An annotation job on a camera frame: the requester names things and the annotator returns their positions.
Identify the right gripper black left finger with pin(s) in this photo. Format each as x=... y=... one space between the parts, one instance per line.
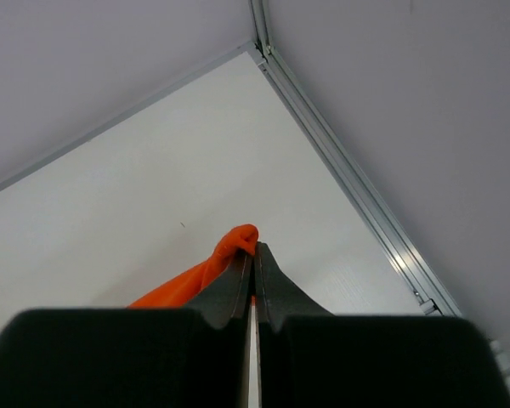
x=193 y=356

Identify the orange t shirt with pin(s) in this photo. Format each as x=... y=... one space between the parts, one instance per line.
x=178 y=291

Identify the right aluminium frame post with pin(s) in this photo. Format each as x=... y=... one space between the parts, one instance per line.
x=397 y=246

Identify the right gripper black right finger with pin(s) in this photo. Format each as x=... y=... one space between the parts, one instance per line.
x=309 y=357

